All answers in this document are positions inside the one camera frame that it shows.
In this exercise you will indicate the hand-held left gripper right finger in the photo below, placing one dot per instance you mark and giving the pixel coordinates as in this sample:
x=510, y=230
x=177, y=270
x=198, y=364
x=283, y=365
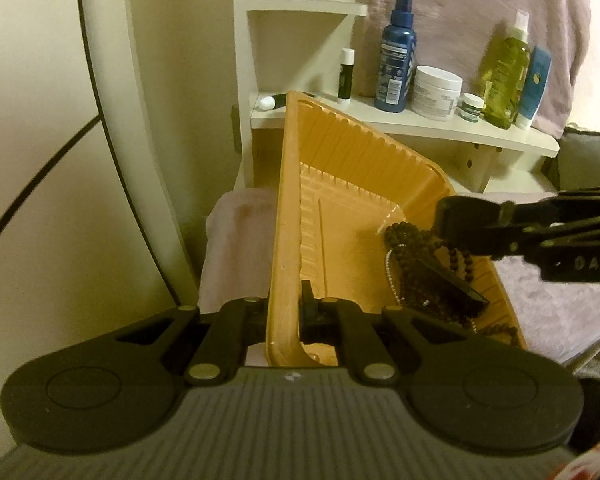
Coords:
x=310, y=315

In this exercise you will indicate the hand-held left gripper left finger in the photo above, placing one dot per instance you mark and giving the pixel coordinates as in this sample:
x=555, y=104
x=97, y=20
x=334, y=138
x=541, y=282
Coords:
x=252, y=320

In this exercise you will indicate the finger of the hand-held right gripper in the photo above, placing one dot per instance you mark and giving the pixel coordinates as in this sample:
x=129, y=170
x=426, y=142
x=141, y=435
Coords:
x=470, y=212
x=490, y=245

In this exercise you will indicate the orange plastic basket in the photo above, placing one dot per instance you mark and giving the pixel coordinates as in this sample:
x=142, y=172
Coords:
x=340, y=200

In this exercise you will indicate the mauve fluffy blanket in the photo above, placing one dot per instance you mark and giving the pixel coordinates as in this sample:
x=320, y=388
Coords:
x=230, y=240

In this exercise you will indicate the grey velvet cushion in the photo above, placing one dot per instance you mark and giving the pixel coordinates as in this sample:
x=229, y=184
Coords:
x=590, y=160

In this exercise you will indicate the small white green jar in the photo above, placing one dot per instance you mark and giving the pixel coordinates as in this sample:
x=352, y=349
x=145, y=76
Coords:
x=471, y=109

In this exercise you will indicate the large white jar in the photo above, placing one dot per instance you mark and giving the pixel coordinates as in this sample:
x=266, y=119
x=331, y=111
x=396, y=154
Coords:
x=435, y=95

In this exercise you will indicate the green spray bottle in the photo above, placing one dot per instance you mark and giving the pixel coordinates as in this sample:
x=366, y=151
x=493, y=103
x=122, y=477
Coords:
x=505, y=80

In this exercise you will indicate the blue and white tube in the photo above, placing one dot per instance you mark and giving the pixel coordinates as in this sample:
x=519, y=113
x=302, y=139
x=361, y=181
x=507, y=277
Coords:
x=532, y=90

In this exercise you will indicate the blue spray bottle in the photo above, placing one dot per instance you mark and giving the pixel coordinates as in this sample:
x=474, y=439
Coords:
x=395, y=65

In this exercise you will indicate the small black white-capped bottle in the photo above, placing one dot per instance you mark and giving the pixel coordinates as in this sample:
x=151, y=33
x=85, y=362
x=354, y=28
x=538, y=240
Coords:
x=345, y=80

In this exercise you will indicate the cream curved headboard panel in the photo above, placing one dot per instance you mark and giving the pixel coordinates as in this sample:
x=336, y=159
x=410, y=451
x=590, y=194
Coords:
x=145, y=160

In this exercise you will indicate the red and white packet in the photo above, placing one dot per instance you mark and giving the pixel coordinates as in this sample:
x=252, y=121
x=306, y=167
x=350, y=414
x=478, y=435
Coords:
x=595, y=465

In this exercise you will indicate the mauve hanging towel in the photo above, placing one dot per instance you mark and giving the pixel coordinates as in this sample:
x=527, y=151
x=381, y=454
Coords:
x=455, y=0

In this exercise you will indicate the black tube with white cap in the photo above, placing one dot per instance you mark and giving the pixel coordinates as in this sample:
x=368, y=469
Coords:
x=280, y=102

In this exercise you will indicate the cream shelf unit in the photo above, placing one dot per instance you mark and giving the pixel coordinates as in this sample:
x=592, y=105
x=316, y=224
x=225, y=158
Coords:
x=300, y=60

